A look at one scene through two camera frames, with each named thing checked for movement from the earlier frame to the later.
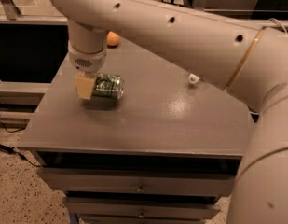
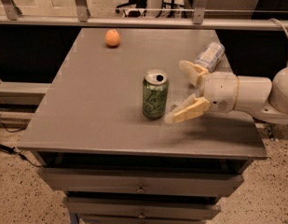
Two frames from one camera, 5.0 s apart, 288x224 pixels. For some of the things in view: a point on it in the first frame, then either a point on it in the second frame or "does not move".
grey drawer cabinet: x=169 y=151 does not move
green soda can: x=108 y=87 → x=155 y=92
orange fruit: x=113 y=38 does not move
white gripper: x=88 y=63 → x=219 y=89
